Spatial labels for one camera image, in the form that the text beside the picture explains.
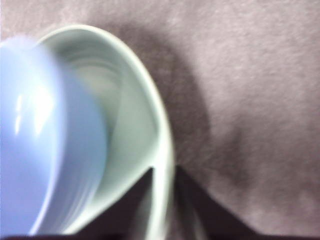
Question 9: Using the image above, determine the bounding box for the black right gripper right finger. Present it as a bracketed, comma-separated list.
[172, 164, 320, 240]

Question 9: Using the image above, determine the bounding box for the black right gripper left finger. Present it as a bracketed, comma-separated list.
[0, 167, 155, 240]

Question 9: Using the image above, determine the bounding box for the green round plate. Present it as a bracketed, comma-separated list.
[37, 24, 176, 240]

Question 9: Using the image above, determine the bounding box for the blue ribbed bowl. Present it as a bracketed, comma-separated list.
[0, 34, 109, 237]

